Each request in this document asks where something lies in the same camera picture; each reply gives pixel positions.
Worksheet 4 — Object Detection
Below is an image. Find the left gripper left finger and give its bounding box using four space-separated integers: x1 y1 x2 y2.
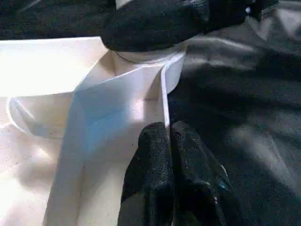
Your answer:
117 121 175 226

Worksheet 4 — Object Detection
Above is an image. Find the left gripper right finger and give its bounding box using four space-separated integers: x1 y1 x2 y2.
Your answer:
171 121 238 226

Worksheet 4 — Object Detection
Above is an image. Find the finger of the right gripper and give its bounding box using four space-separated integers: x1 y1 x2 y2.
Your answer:
101 0 211 53

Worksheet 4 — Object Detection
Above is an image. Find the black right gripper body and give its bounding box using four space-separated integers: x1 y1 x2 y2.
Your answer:
208 0 266 33

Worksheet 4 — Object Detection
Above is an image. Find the white plastic table leg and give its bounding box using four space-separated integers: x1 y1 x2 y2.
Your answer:
114 0 186 65

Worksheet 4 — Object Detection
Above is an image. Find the white plastic table top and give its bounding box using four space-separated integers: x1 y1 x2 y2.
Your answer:
0 36 186 226

